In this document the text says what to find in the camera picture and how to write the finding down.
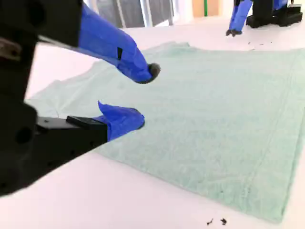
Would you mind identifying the green t-shirt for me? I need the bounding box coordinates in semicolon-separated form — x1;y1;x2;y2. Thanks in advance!
25;42;305;224

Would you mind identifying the tan wooden board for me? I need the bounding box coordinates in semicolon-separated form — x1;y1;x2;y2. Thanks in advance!
192;0;220;17

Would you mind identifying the grey window frame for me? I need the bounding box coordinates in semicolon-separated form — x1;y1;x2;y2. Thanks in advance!
95;0;174;28

